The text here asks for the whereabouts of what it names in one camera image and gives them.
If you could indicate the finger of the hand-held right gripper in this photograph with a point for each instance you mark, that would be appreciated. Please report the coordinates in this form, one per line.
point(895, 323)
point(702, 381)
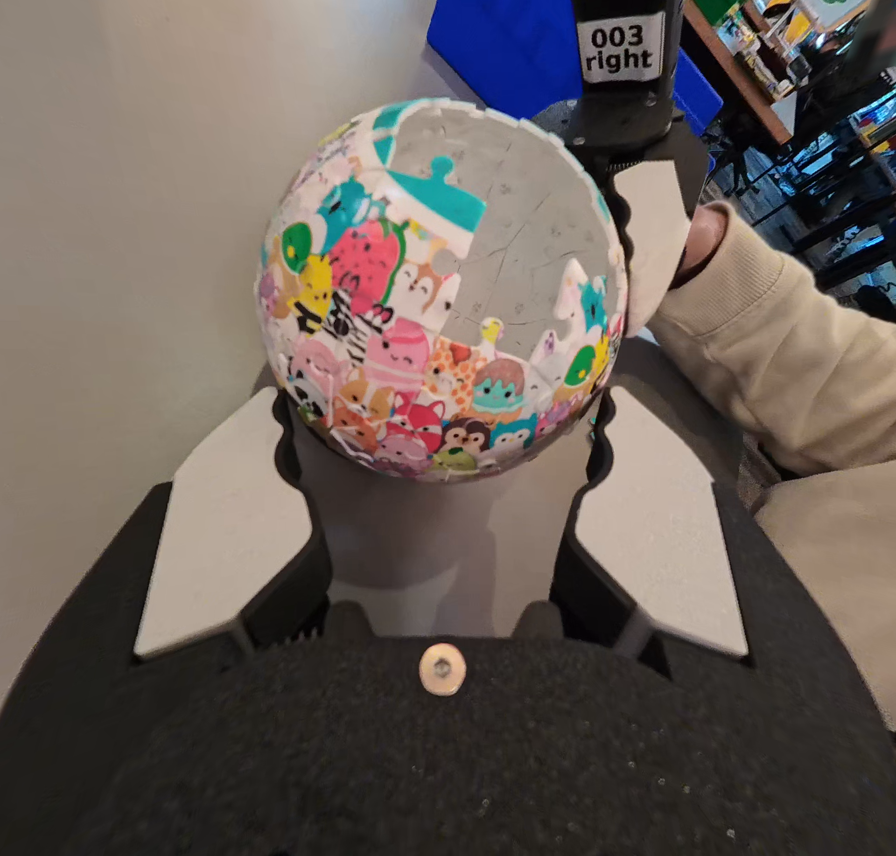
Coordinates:
point(654, 240)

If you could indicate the colourful puzzle ball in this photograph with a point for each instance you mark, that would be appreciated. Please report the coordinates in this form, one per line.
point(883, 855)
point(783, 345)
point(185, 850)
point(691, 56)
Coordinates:
point(420, 324)

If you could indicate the blue plastic bin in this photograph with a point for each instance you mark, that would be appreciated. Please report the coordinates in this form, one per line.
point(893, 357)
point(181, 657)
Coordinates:
point(504, 30)

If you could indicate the person's right hand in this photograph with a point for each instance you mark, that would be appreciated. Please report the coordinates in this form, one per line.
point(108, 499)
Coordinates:
point(700, 240)

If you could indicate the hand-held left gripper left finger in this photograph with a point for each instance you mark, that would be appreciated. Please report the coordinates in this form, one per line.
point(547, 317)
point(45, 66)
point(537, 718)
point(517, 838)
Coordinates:
point(217, 555)

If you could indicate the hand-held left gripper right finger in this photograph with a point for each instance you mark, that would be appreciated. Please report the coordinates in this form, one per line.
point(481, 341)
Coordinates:
point(665, 555)

